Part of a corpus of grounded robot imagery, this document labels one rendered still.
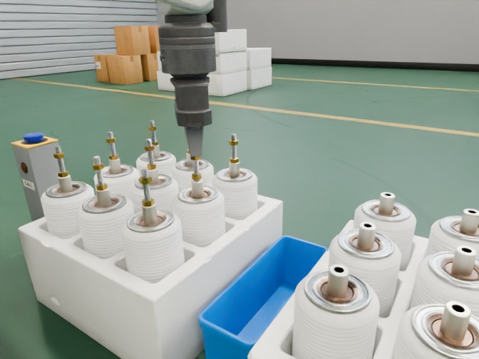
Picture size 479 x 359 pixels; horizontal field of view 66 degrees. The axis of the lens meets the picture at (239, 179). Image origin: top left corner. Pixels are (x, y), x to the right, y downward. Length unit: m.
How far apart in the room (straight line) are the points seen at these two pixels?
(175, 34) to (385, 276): 0.45
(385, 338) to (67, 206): 0.57
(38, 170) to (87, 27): 5.58
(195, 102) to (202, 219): 0.21
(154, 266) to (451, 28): 5.16
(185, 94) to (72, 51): 5.71
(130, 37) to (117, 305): 3.96
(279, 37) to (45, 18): 3.41
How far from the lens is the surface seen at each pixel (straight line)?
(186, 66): 0.59
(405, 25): 5.60
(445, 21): 5.51
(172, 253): 0.60
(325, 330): 0.44
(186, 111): 0.58
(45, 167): 0.92
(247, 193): 0.75
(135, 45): 4.45
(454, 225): 0.65
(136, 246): 0.59
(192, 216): 0.66
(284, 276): 0.86
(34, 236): 0.80
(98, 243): 0.69
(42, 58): 6.06
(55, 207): 0.76
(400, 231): 0.63
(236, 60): 3.43
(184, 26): 0.58
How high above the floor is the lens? 0.53
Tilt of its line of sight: 22 degrees down
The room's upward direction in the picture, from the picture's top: 1 degrees counter-clockwise
